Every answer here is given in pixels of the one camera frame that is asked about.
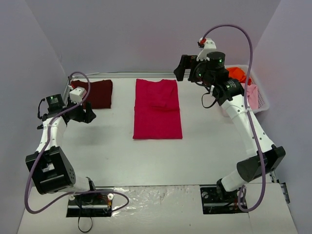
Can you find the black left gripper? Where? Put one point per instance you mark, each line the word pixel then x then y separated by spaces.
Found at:
pixel 83 113

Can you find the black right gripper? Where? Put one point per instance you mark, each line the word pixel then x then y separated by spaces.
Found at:
pixel 188 65

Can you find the crimson red t-shirt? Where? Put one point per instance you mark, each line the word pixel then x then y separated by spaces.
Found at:
pixel 157 110

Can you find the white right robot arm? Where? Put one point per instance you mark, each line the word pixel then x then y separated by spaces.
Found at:
pixel 229 94

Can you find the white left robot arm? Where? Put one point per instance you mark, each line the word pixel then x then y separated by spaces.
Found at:
pixel 54 173

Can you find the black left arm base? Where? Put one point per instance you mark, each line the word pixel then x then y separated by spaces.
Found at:
pixel 87 207

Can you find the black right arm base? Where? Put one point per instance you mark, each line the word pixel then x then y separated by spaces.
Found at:
pixel 214 204

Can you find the dark maroon folded t-shirt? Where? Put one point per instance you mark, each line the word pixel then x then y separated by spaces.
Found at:
pixel 100 96

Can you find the orange t-shirt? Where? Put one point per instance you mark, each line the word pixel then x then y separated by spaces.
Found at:
pixel 237 73

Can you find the light pink t-shirt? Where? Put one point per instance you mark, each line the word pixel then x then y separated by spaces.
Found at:
pixel 252 96

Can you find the white plastic laundry basket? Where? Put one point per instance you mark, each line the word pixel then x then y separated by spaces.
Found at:
pixel 253 79

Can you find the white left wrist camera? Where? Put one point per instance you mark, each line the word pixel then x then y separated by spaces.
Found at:
pixel 76 95

